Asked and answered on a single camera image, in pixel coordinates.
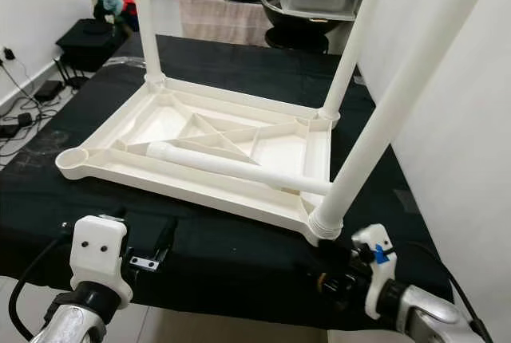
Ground black oval floor object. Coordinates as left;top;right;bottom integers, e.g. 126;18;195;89
62;75;91;91

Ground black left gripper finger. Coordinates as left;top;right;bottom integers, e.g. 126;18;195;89
159;217;178;262

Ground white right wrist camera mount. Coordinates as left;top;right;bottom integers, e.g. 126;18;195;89
351;223;401;321

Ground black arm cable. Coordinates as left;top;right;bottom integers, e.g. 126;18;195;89
8;235;73;342
391;241;493;343

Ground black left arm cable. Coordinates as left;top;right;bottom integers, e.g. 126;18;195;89
8;235;73;342

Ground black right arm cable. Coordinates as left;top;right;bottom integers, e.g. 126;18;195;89
391;241;493;343

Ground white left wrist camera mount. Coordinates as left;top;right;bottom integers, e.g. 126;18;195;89
70;215;133;313

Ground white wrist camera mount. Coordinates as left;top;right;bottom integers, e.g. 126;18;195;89
70;215;133;313
351;223;401;321

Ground white plastic children table top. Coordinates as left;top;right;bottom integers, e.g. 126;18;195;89
56;72;344;246

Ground beige striped cloth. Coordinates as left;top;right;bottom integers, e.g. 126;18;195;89
177;0;269;45

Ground black case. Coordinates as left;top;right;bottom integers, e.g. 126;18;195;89
56;18;129;72

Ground black round bowl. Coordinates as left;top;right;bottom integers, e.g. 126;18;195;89
262;0;345;51

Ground black power adapter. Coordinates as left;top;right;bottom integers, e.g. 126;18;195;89
34;80;65;104

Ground black tablecloth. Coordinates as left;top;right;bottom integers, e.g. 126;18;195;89
0;34;456;332

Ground black power strip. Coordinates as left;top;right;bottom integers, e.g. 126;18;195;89
0;112;35;139

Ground tangled black floor cables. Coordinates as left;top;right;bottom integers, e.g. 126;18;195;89
0;56;81;157

